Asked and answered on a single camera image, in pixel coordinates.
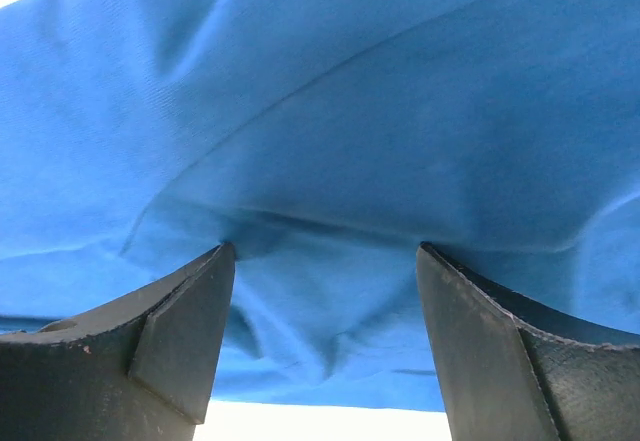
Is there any blue t-shirt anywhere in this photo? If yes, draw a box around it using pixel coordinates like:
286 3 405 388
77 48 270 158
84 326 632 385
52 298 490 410
1 0 639 411

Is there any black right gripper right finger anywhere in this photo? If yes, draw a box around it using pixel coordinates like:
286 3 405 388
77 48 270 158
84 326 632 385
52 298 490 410
416 243 639 440

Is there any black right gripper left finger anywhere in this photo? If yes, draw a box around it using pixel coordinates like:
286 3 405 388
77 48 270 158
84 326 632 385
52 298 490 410
1 244 235 441

